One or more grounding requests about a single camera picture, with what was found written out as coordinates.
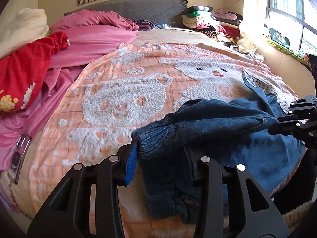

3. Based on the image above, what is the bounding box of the blue denim pants lace hem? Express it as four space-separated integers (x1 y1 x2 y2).
131 71 305 224

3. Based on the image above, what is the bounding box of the green windowsill cloth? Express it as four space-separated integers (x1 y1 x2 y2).
266 28 308 66

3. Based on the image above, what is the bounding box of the cream window curtain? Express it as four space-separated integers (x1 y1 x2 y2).
238 0 267 53

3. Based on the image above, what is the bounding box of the smartphone in clear case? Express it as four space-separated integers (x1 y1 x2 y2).
8 134 32 184

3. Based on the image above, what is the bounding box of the pile of folded clothes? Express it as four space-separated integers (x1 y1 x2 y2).
182 5 243 40

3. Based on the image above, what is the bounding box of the orange bear pattern blanket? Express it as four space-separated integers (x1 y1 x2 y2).
29 40 299 238

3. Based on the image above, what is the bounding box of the red floral blanket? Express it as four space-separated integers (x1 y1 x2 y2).
0 32 70 112

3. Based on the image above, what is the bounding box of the grey quilted headboard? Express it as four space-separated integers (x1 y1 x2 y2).
63 0 189 29

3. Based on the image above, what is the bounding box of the striped purple pillow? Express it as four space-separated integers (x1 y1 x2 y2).
135 20 155 31

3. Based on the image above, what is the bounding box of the pink velvet quilt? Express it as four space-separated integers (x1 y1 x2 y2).
1 9 138 171

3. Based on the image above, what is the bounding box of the white fluffy blanket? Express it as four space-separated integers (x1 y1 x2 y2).
1 8 49 59

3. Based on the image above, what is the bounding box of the window with black frame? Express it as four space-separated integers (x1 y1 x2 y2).
264 0 316 55

